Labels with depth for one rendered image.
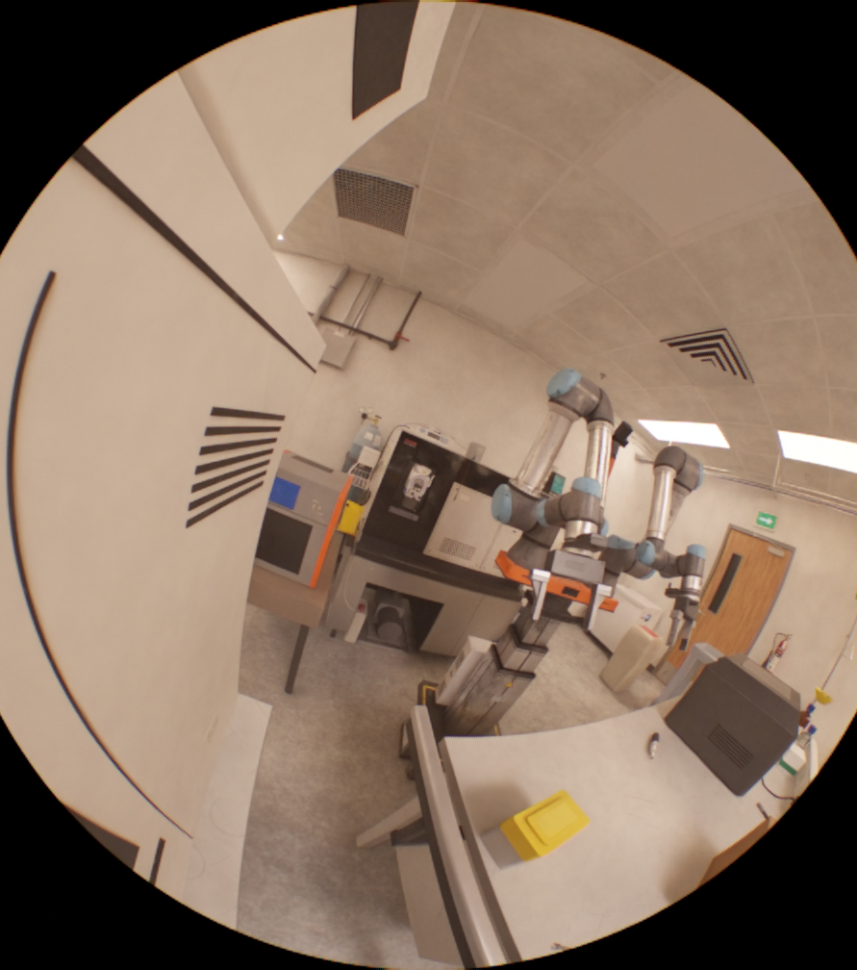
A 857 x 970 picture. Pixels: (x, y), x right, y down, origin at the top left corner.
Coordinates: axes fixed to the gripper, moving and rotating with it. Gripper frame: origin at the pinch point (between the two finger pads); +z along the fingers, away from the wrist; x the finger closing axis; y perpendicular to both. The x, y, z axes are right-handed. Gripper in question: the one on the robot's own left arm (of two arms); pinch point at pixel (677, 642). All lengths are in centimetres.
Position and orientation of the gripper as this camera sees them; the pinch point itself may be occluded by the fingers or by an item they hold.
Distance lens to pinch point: 104.5
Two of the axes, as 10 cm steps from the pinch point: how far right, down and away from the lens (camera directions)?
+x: 8.5, 4.8, 2.0
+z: -4.1, 8.6, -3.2
